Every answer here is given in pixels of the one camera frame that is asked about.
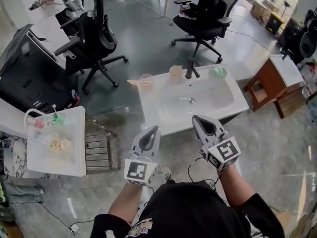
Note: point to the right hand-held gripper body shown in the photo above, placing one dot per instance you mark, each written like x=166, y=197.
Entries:
x=224, y=151

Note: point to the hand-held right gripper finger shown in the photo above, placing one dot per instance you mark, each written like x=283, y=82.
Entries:
x=219, y=124
x=200, y=133

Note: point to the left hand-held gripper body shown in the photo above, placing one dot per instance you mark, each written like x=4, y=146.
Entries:
x=136, y=171

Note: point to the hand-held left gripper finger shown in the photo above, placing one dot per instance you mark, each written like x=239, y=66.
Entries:
x=136, y=144
x=158, y=140

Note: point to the translucent beige cup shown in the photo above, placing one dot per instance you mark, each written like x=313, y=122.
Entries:
x=176, y=78

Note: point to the clear glass cup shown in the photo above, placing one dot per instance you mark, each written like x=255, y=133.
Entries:
x=146, y=77

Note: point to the person's left forearm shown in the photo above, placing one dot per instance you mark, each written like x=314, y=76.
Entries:
x=123, y=199

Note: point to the person's right forearm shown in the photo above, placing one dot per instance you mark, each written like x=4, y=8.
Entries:
x=232, y=185

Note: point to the white ceramic washbasin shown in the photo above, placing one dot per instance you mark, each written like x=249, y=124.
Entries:
x=173, y=123

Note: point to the person's left shoe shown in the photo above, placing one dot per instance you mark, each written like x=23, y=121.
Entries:
x=167, y=173

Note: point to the dark slatted metal rack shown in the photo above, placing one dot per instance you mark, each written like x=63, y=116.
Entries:
x=97, y=152

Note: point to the green soap dish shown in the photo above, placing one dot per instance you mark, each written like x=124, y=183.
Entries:
x=219, y=72

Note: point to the black basin faucet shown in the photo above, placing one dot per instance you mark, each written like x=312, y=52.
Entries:
x=189, y=69

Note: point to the brown wooden stand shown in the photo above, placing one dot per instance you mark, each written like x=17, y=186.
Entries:
x=265, y=80

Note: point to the person's black printed shirt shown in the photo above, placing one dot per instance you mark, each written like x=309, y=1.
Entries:
x=188, y=207

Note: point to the wooden pallet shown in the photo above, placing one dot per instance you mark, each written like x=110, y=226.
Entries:
x=289, y=103

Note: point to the orange printed packet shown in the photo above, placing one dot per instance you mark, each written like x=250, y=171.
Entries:
x=55, y=145

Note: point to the white power strip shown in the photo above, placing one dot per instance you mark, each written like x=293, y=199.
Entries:
x=73, y=229

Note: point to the small white basin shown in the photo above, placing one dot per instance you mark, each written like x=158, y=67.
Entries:
x=287, y=71

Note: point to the cardboard sheet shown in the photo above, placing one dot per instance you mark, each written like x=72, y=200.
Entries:
x=284, y=219

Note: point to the clear water bottle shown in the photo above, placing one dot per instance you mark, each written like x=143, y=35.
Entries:
x=309, y=89

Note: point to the small black faucet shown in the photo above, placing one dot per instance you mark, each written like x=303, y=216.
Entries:
x=287, y=53

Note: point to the pink small bottle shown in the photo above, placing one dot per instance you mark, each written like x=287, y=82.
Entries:
x=37, y=123

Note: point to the black mesh office chair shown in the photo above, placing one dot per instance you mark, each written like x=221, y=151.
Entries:
x=96, y=33
x=203, y=23

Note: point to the black yellow bin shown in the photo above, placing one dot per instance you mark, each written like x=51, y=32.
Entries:
x=275, y=23

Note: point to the grey cloth pile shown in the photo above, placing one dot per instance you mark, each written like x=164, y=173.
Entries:
x=22, y=192

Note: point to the black bag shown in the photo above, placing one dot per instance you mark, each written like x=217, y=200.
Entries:
x=210, y=6

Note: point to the pink cloth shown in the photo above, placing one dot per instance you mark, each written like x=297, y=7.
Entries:
x=184, y=11

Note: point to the marble pattern slab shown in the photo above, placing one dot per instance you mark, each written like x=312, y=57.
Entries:
x=17, y=157

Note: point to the white counter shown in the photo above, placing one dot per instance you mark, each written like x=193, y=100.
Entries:
x=10, y=120
x=19, y=9

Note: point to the black green shoe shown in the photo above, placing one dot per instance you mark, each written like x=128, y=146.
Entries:
x=3, y=192

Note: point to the standing floor fan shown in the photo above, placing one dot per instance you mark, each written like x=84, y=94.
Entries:
x=287, y=4

